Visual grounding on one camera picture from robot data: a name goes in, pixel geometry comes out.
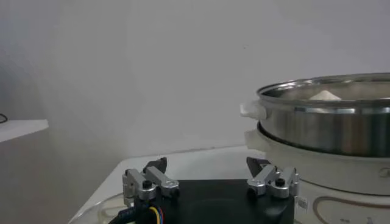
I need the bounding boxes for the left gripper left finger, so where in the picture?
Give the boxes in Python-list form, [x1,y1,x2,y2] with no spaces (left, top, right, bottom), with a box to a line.
[122,156,181,208]

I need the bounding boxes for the glass pot lid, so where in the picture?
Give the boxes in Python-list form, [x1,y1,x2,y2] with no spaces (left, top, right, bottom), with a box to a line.
[68,191,135,224]

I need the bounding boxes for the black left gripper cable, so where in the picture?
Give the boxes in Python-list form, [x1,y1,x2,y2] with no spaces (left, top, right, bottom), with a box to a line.
[108,205,138,224]

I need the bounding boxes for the white side table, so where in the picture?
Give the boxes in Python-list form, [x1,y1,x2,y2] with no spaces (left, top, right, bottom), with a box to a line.
[0,119,49,144]

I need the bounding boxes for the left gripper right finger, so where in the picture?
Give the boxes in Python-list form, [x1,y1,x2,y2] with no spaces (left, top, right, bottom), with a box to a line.
[246,156,301,199]

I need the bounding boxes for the white electric cooker base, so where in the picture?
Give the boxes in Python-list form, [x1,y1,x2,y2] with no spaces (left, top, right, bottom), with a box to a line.
[243,123,390,224]

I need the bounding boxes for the coloured gripper wires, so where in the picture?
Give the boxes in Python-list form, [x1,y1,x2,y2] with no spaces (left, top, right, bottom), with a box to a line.
[147,205,165,224]

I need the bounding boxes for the white steamed baozi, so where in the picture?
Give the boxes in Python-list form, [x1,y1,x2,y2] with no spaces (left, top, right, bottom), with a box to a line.
[308,89,342,101]

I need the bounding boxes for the steel perforated steamer basket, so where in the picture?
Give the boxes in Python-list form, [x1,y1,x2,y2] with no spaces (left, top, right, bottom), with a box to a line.
[239,72,390,158]

